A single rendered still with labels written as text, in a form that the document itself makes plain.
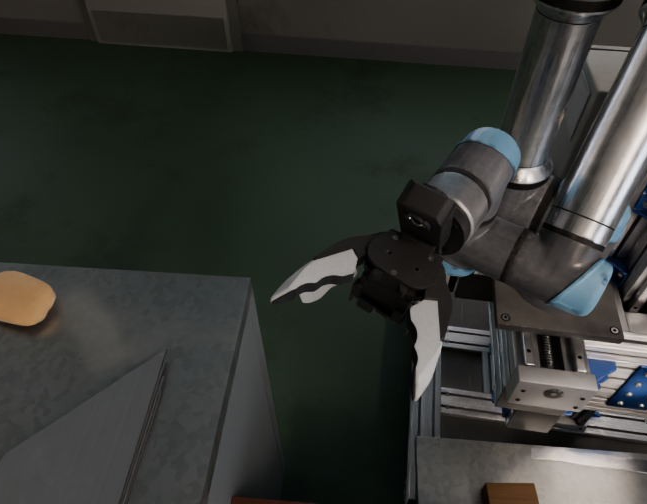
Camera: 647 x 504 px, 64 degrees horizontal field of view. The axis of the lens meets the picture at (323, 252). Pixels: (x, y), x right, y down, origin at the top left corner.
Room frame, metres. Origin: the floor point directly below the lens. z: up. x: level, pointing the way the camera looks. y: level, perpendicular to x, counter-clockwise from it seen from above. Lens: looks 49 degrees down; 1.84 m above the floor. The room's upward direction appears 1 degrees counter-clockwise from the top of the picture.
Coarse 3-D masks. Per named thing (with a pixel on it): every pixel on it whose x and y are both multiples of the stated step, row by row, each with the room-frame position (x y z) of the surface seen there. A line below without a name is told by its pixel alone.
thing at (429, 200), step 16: (416, 192) 0.32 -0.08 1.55; (432, 192) 0.32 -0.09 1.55; (400, 208) 0.33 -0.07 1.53; (416, 208) 0.31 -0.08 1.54; (432, 208) 0.31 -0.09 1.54; (448, 208) 0.31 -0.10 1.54; (400, 224) 0.35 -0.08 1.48; (416, 224) 0.31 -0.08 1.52; (432, 224) 0.31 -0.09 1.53; (448, 224) 0.32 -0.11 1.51; (432, 240) 0.33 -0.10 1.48
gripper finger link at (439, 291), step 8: (440, 280) 0.30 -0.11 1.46; (432, 288) 0.29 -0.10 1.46; (440, 288) 0.29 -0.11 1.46; (448, 288) 0.29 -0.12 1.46; (424, 296) 0.28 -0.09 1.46; (432, 296) 0.28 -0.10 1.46; (440, 296) 0.28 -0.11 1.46; (448, 296) 0.28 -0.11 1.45; (440, 304) 0.27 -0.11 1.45; (448, 304) 0.27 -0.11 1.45; (440, 312) 0.26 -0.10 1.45; (448, 312) 0.27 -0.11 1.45; (440, 320) 0.26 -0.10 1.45; (448, 320) 0.26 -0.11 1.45; (440, 328) 0.25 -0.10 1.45; (440, 336) 0.24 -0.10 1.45
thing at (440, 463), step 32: (416, 448) 0.43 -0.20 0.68; (448, 448) 0.43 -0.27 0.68; (480, 448) 0.43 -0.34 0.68; (512, 448) 0.43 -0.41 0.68; (576, 448) 0.42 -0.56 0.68; (416, 480) 0.37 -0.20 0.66; (448, 480) 0.36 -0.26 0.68; (480, 480) 0.36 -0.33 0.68; (512, 480) 0.36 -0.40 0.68; (544, 480) 0.36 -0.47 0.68; (576, 480) 0.36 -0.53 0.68; (608, 480) 0.36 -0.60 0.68; (640, 480) 0.35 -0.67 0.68
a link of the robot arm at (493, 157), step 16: (480, 128) 0.52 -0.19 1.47; (464, 144) 0.49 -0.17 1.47; (480, 144) 0.48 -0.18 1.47; (496, 144) 0.48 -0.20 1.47; (512, 144) 0.49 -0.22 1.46; (448, 160) 0.47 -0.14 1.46; (464, 160) 0.45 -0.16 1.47; (480, 160) 0.45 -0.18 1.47; (496, 160) 0.46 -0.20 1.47; (512, 160) 0.47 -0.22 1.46; (432, 176) 0.45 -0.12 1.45; (480, 176) 0.43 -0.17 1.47; (496, 176) 0.44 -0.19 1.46; (512, 176) 0.47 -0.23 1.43; (496, 192) 0.43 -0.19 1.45; (496, 208) 0.45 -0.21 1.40
